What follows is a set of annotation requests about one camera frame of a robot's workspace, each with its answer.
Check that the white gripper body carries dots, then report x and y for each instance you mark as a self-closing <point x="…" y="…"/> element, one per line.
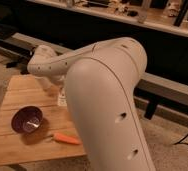
<point x="57" y="80"/>

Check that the white labelled bottle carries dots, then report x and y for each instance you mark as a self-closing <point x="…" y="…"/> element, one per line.
<point x="61" y="100"/>

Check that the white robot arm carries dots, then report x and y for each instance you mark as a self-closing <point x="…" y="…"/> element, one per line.
<point x="99" y="85"/>

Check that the purple bowl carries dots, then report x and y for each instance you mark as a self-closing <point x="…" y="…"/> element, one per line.
<point x="27" y="120"/>

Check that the orange carrot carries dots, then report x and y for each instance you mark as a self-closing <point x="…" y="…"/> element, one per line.
<point x="67" y="139"/>

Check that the long wooden shelf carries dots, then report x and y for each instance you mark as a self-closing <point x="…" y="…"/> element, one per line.
<point x="152" y="18"/>

